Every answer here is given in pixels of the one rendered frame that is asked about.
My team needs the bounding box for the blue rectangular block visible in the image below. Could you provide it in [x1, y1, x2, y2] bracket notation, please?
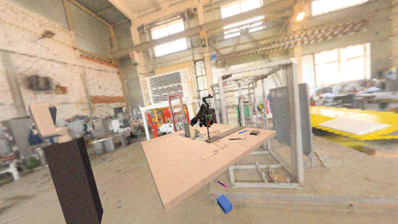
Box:
[216, 194, 233, 214]

